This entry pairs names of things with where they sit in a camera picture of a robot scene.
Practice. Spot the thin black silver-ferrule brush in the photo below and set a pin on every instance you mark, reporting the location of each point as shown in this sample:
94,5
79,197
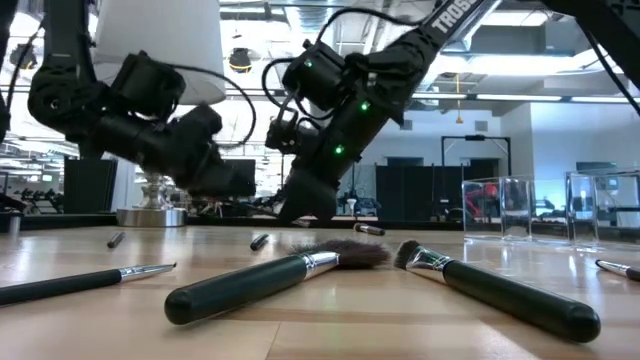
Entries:
60,286

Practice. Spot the clear acrylic organizer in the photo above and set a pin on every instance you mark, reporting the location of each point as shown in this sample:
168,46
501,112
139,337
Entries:
515,200

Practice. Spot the black background cabinet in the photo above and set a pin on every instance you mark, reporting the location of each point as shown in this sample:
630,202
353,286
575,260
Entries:
90,185

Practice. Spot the large fluffy brown-bristle brush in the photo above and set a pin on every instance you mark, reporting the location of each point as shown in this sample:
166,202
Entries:
235,290

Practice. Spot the yellow hanging pendant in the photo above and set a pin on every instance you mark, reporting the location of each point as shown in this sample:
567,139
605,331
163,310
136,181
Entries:
458,119

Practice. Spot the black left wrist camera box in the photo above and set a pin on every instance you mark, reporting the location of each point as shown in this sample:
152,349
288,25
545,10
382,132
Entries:
147,85

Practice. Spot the silver lamp with white shade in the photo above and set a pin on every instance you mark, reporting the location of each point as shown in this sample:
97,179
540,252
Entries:
165,30

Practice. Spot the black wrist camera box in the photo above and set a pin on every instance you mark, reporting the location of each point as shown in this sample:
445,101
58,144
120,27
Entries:
315,75
147,85

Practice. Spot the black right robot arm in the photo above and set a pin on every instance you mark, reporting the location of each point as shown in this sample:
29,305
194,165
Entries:
450,20

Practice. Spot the small black cosmetic pencil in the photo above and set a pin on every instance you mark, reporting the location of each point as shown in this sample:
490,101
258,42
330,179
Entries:
259,242
115,239

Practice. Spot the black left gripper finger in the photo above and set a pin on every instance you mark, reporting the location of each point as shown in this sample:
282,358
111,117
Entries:
225,182

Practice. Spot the small silver metal post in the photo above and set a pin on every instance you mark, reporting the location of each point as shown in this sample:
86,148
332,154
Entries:
14,225

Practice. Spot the black room partition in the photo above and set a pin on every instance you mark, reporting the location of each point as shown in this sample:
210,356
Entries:
415,192

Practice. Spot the black metal frame stand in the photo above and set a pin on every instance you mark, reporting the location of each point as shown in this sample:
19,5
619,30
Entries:
475,137

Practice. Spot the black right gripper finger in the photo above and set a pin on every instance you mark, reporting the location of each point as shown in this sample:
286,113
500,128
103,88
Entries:
310,197

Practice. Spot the large flat-top makeup brush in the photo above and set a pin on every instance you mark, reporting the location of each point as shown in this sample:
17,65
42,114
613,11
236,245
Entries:
515,300

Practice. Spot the black ceiling camera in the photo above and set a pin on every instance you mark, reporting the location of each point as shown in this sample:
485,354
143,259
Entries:
240,60
22,56

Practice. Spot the small black tube silver end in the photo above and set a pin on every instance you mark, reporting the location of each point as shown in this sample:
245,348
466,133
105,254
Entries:
370,230

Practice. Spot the black table edge rail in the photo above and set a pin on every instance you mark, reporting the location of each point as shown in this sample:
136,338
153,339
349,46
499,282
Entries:
60,221

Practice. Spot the thin black makeup brush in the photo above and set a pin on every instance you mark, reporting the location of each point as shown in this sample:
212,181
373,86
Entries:
620,270

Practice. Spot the wall-mounted black screen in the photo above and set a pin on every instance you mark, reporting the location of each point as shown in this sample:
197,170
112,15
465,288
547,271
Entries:
600,166

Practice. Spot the grey wall vent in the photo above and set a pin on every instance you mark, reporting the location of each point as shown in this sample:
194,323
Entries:
481,125
406,125

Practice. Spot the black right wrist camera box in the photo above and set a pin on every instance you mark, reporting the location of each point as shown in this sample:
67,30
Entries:
315,75

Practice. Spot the black computer monitor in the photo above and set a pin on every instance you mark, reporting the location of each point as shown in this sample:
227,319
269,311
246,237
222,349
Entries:
247,165

